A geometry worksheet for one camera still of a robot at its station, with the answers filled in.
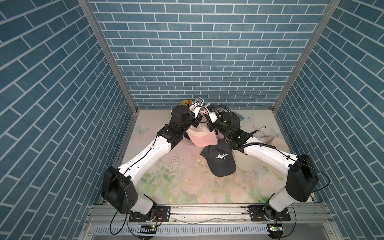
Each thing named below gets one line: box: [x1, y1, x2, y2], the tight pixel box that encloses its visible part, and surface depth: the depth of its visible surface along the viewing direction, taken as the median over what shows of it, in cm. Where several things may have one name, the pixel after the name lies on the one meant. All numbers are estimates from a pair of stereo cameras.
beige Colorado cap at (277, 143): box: [264, 136, 290, 153], surface depth 94 cm
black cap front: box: [200, 139, 237, 177], surface depth 91 cm
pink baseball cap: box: [187, 110, 218, 147], surface depth 88 cm
